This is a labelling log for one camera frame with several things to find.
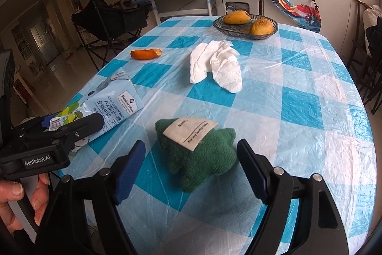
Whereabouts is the white paper towel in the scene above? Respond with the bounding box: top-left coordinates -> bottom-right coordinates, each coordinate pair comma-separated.
189,40 -> 243,93

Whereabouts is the green knitted toy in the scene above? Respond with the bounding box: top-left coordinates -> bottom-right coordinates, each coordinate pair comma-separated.
154,116 -> 238,193

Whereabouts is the blue checked tablecloth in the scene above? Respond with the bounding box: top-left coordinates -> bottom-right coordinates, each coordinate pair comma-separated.
55,15 -> 377,255

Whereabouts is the white sack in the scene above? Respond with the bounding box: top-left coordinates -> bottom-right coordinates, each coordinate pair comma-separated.
362,4 -> 382,30

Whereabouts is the black folding camp chair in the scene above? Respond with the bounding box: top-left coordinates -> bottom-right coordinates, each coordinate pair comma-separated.
71,0 -> 151,72

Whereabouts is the light blue milk carton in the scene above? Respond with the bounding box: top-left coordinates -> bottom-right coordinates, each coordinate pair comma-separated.
42,71 -> 144,158

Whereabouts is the dark wooden chair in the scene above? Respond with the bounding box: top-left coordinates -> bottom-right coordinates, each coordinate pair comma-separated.
348,0 -> 377,103

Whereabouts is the glass fruit dish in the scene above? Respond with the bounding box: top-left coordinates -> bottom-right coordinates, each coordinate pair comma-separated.
213,14 -> 279,40

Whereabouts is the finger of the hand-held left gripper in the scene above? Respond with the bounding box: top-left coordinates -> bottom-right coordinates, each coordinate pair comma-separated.
45,112 -> 105,152
18,114 -> 60,133

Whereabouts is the orange citrus fruit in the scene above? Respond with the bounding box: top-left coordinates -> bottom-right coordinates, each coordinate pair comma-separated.
249,19 -> 274,35

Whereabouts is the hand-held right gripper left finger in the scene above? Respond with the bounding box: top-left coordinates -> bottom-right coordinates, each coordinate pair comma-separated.
33,140 -> 147,255

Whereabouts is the person's left hand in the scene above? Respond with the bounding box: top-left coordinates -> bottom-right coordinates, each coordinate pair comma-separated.
0,173 -> 50,236

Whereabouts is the small orange carrot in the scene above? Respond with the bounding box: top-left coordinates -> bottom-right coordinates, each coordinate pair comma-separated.
130,48 -> 163,60

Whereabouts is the yellow mango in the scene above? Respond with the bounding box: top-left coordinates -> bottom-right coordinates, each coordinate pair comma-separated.
224,11 -> 249,25

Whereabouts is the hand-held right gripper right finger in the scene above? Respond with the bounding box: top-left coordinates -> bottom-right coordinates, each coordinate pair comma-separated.
237,138 -> 350,255

